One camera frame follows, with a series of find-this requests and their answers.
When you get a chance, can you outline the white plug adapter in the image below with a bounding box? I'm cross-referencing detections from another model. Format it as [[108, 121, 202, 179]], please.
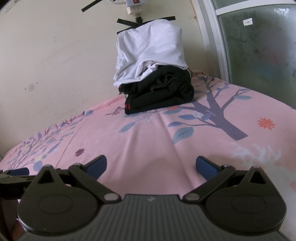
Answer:
[[125, 6, 142, 16]]

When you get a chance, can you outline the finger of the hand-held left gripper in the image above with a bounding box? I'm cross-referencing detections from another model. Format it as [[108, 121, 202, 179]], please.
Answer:
[[4, 168, 30, 176], [0, 175, 36, 200]]

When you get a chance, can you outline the black garment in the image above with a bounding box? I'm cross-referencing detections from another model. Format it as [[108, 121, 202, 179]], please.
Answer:
[[118, 65, 195, 115]]

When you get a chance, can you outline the black tape strip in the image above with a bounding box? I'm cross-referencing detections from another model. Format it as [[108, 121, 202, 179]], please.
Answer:
[[117, 16, 176, 34], [81, 0, 102, 13], [117, 19, 139, 29]]

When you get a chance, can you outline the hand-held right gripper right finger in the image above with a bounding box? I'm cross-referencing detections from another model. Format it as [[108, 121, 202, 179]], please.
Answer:
[[183, 156, 269, 203]]

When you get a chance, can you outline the pink floral bedsheet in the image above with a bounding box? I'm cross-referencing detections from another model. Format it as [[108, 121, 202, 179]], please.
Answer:
[[0, 75, 296, 241]]

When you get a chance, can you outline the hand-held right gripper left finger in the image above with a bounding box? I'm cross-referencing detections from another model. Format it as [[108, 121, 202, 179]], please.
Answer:
[[35, 155, 122, 204]]

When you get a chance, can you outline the frosted glass door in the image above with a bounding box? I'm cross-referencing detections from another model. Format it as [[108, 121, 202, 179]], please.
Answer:
[[195, 0, 296, 109]]

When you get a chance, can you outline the white cloth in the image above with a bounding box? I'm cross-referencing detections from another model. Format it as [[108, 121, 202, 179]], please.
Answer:
[[113, 19, 188, 89]]

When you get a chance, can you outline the white power strip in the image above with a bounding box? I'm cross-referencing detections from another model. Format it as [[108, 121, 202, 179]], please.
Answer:
[[107, 0, 146, 8]]

